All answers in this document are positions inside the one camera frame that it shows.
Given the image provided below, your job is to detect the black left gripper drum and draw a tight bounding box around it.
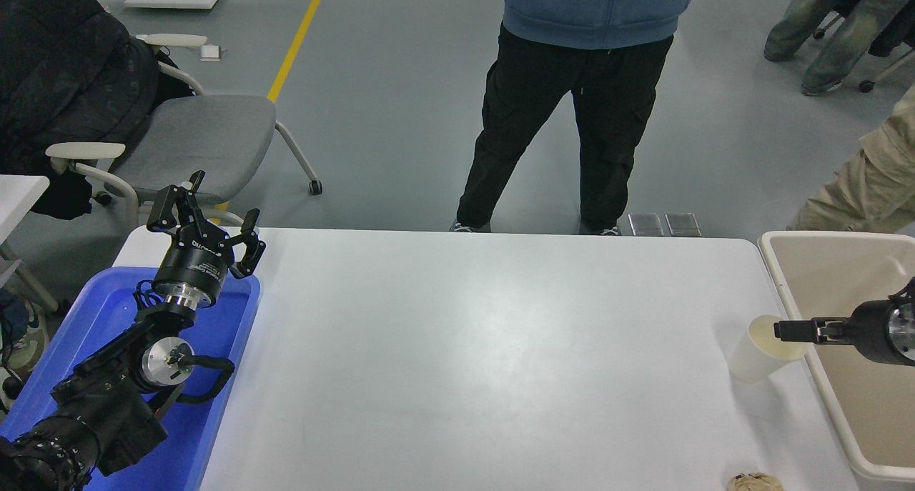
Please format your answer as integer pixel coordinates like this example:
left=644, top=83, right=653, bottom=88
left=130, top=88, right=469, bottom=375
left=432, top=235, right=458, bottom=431
left=154, top=227, right=233, bottom=300

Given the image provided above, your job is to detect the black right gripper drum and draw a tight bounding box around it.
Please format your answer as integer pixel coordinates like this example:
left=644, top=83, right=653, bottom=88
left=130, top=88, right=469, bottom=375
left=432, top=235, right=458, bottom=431
left=847, top=299, right=915, bottom=367

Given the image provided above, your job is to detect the white paper cup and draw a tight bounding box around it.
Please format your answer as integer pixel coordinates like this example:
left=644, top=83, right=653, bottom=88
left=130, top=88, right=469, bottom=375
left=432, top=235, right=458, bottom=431
left=728, top=314, right=809, bottom=385

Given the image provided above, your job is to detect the large pale plastic bin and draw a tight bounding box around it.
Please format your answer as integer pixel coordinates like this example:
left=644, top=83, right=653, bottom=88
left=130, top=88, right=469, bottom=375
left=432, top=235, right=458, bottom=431
left=758, top=230, right=915, bottom=483

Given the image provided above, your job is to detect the grey chair with white arms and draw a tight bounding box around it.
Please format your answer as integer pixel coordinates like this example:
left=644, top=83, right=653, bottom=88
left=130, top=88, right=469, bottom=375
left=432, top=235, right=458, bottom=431
left=44, top=34, right=323, bottom=229

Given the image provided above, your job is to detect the blue plastic tray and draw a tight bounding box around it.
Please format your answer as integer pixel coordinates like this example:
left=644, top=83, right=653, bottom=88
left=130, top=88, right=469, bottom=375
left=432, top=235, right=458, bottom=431
left=0, top=266, right=262, bottom=491

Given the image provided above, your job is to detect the person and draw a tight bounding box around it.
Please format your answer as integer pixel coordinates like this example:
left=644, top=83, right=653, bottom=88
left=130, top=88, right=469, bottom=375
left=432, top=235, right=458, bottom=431
left=450, top=0, right=699, bottom=236
left=763, top=0, right=915, bottom=96
left=786, top=84, right=915, bottom=233

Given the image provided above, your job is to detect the crumpled tan paper ball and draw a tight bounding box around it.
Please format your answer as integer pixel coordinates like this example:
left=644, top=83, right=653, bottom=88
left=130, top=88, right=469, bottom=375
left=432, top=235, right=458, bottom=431
left=728, top=472, right=786, bottom=491

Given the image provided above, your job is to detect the small white side table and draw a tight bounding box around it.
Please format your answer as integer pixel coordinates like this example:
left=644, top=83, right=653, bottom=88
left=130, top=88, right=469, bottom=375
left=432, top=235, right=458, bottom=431
left=0, top=174, right=61, bottom=317

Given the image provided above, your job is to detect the black jacket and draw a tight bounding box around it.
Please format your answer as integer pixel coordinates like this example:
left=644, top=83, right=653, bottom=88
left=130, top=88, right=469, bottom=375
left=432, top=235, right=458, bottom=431
left=0, top=0, right=195, bottom=220

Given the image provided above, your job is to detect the grey white sneaker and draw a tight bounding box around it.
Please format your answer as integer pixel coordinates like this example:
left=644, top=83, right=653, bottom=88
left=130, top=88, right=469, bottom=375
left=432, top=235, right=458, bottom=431
left=2, top=311, right=48, bottom=376

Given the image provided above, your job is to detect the office chair with casters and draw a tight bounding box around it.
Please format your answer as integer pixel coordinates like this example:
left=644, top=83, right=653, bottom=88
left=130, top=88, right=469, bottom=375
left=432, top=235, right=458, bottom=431
left=815, top=0, right=915, bottom=93

